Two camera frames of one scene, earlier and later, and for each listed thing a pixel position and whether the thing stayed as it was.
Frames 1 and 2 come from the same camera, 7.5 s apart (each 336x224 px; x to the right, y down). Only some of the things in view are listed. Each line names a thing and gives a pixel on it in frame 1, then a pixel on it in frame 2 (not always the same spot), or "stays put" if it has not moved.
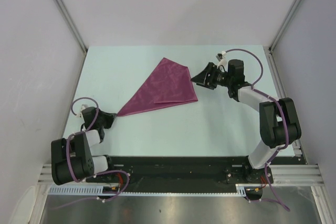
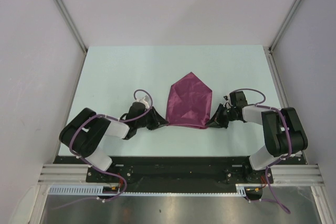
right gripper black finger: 207,77 → 219,119
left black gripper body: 101,120 → 140,123
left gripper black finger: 108,119 → 154,120
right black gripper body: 222,78 → 231,117
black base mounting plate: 178,174 stays put
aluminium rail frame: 282,175 stays put
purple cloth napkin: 168,84 → 189,103
